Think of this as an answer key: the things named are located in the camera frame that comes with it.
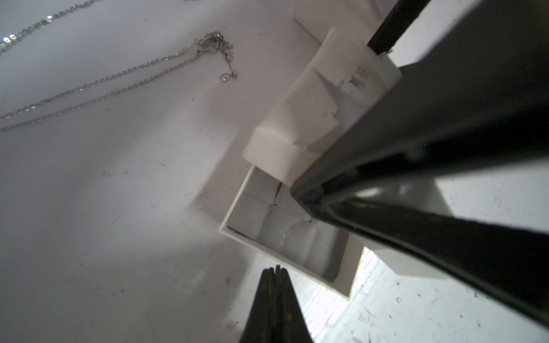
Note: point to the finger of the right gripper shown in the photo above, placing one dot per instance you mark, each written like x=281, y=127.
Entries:
x=400, y=18
x=478, y=99

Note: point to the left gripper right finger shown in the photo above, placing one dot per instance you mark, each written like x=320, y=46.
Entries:
x=290, y=324

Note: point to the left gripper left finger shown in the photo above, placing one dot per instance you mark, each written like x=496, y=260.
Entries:
x=261, y=321

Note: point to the white jewelry box lid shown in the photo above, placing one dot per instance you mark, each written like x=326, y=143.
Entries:
x=360, y=18

